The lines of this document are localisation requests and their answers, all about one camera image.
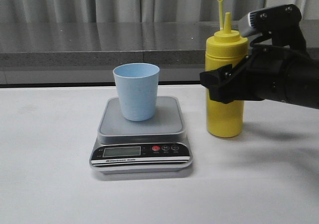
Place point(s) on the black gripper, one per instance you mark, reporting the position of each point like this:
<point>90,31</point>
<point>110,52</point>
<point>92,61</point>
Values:
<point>259,76</point>

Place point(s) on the yellow squeeze bottle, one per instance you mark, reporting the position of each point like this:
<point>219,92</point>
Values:
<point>225,47</point>

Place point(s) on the light blue plastic cup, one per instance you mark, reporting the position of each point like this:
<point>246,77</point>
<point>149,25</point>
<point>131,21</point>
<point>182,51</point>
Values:
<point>137,88</point>

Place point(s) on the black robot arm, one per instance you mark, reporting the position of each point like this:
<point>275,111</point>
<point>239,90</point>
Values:
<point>302,81</point>

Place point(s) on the silver digital kitchen scale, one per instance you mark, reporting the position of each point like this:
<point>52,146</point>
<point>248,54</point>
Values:
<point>159,144</point>

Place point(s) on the grey stone counter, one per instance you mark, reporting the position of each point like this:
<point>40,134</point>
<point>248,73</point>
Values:
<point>84,54</point>

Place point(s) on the grey pleated curtain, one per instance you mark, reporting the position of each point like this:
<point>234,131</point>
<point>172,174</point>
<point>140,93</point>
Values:
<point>55,11</point>

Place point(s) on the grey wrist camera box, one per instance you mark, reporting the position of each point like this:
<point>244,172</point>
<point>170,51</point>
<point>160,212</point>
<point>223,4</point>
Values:
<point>280,24</point>

